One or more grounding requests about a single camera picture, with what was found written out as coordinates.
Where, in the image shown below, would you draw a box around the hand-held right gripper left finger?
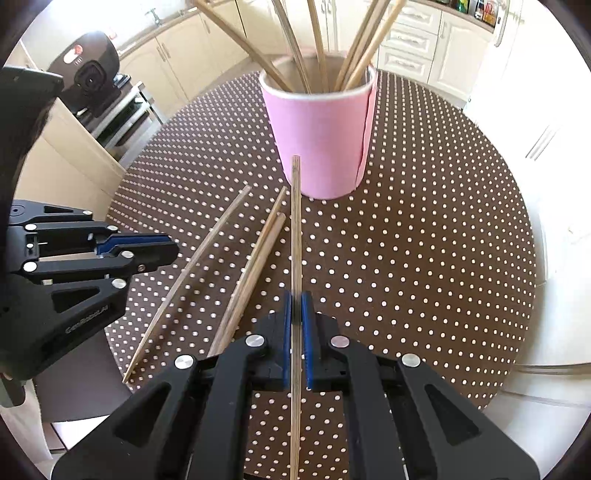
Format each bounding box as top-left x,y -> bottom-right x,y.
52,291 -> 294,480

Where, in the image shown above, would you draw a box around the cream lower kitchen cabinets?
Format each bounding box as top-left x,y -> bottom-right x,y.
115,0 -> 492,102

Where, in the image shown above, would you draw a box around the white door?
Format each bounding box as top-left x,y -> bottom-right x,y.
462,0 -> 591,370

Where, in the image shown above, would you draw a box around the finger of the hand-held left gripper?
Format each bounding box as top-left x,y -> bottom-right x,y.
9,219 -> 171,258
23,242 -> 180,288

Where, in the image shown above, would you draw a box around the thin wooden chopstick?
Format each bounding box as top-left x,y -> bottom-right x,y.
122,185 -> 252,385
217,212 -> 287,352
290,155 -> 303,480
208,186 -> 288,356

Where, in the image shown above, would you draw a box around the black air fryer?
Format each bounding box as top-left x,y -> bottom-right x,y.
46,31 -> 122,114

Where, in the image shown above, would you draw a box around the metal storage rack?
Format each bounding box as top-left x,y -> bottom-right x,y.
76,74 -> 162,160

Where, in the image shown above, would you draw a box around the group of wooden chopsticks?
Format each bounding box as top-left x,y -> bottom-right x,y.
193,0 -> 409,93

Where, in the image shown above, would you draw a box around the white door handle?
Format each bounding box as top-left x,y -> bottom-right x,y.
492,0 -> 511,47

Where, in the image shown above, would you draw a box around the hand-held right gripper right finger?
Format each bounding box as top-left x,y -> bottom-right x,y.
301,293 -> 541,480

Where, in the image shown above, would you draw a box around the pink cup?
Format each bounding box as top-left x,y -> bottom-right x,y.
259,54 -> 378,200

